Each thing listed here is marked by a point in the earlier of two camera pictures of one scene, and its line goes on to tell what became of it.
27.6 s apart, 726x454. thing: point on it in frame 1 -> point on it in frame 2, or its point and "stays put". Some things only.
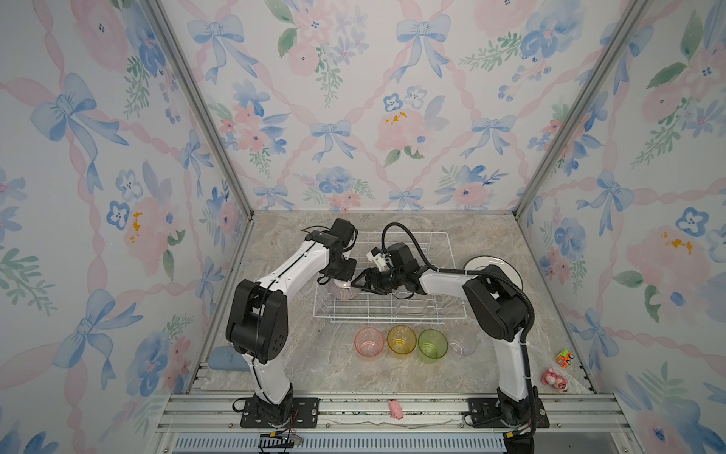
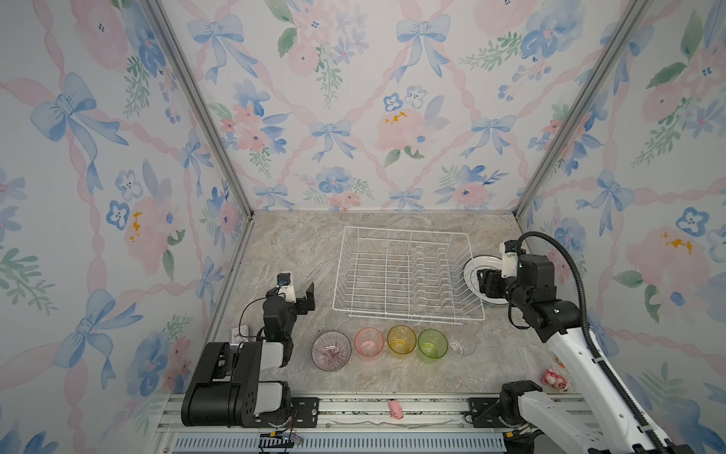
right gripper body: [393, 281] -> [514, 295]
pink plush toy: [550, 377] stays put
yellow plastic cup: [402, 340] stays put
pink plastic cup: [369, 342] stays put
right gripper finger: [375, 281] -> [492, 283]
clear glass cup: [463, 342] stays put
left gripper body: [345, 271] -> [298, 308]
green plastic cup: [433, 343] stays put
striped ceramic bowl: [343, 289] -> [331, 351]
